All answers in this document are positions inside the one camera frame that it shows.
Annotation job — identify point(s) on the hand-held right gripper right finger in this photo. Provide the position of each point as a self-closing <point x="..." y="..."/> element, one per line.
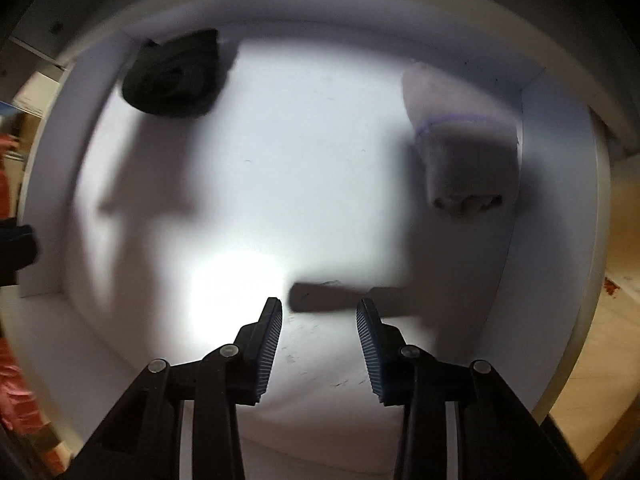
<point x="372" y="355"/>

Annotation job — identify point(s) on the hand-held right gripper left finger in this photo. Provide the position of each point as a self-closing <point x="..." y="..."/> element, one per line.
<point x="267" y="355"/>

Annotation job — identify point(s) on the white drawer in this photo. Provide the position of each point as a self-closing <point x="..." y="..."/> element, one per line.
<point x="300" y="185"/>

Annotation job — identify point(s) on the red cloth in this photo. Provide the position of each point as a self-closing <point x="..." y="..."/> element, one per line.
<point x="20" y="400"/>

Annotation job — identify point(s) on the printed paper sheet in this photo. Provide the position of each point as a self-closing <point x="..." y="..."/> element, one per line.
<point x="25" y="102"/>

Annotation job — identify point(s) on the light grey sock bundle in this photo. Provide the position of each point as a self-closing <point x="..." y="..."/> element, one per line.
<point x="465" y="160"/>

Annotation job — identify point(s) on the black sock bundle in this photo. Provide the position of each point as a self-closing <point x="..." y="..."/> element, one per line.
<point x="170" y="80"/>

